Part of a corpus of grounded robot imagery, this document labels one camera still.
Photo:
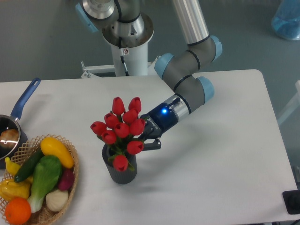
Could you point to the green bok choy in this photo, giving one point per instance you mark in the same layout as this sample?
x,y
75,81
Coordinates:
x,y
45,177

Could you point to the blue handled saucepan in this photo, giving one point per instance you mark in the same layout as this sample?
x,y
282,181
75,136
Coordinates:
x,y
11,121

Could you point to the blue transparent water bottle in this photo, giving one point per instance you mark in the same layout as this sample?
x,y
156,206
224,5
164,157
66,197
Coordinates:
x,y
286,21

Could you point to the small yellow banana pepper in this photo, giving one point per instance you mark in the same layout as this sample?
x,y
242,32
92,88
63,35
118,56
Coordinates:
x,y
11,170

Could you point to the white garlic bulb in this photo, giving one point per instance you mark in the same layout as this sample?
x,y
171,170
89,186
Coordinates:
x,y
56,200

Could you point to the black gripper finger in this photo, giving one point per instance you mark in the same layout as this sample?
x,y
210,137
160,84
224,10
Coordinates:
x,y
155,145

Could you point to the yellow squash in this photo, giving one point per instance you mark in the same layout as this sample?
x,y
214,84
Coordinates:
x,y
52,146

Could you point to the brown bread roll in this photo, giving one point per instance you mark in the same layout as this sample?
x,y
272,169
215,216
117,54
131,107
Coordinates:
x,y
9,138

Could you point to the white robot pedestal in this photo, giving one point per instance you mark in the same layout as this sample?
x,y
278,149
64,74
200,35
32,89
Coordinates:
x,y
129,45

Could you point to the orange fruit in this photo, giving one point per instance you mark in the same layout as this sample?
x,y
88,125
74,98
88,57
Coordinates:
x,y
18,211

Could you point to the dark green cucumber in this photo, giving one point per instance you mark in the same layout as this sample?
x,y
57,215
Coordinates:
x,y
28,167

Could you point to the purple red radish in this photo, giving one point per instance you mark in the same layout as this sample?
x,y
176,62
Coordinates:
x,y
66,180

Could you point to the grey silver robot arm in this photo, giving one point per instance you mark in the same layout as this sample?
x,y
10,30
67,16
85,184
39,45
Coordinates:
x,y
177,72

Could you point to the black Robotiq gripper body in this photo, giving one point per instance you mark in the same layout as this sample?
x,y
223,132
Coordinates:
x,y
158,121

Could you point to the white metal base frame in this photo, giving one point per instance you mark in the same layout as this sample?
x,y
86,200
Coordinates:
x,y
109,70

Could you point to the yellow bell pepper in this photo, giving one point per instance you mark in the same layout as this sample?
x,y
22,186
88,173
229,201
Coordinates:
x,y
10,190

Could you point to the black device at edge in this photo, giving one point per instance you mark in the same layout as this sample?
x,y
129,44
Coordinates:
x,y
292,201

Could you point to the dark grey ribbed vase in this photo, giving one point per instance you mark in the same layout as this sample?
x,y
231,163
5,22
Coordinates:
x,y
123,177

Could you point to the red tulip bouquet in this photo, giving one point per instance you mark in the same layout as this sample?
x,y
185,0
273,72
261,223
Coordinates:
x,y
119,131

